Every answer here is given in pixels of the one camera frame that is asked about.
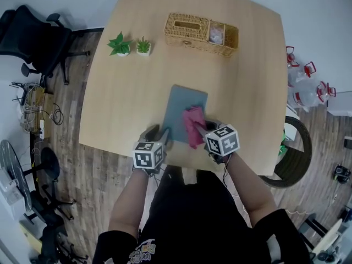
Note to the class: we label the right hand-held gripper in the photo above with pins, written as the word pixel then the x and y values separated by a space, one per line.
pixel 222 142

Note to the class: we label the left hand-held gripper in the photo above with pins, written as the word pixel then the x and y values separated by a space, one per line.
pixel 147 155

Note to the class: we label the pink cloth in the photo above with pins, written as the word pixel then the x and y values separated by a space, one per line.
pixel 192 120

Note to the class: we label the grey laptop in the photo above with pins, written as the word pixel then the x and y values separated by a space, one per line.
pixel 176 111

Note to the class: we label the person's left forearm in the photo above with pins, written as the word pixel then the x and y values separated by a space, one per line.
pixel 129 202

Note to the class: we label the person's right forearm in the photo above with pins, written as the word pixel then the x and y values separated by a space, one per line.
pixel 247 186

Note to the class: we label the green plastic bag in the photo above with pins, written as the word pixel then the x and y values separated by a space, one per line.
pixel 281 148

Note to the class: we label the white panel in bin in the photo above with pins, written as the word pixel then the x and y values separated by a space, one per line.
pixel 291 128

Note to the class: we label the person's black clothed body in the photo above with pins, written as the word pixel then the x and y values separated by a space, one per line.
pixel 198 224

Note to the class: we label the spiky plant in white pot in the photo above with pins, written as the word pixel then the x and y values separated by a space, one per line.
pixel 143 47

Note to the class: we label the pink tissue pack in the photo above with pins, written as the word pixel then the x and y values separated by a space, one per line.
pixel 216 34

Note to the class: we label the wicker tissue box basket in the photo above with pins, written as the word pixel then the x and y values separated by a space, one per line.
pixel 187 34

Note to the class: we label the dark wicker waste bin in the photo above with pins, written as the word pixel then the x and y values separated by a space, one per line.
pixel 299 158

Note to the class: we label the broad-leaf plant in white pot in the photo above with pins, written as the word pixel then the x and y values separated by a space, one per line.
pixel 121 47

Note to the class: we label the white power strip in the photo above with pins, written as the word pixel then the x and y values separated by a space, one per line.
pixel 41 128

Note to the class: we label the white cabinet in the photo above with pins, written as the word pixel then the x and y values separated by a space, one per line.
pixel 342 106

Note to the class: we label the black and green device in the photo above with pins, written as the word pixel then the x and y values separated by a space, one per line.
pixel 342 172

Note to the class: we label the round black marble table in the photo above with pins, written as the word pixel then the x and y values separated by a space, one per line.
pixel 11 169

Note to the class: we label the black router with antennas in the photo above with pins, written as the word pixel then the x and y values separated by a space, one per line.
pixel 16 84

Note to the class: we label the white round side table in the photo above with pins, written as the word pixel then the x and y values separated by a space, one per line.
pixel 330 235

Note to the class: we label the white box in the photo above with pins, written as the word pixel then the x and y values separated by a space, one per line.
pixel 11 191

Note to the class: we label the black headrest office chair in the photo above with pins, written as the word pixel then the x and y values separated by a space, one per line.
pixel 35 37

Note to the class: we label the light wood desk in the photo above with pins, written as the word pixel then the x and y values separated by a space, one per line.
pixel 28 238

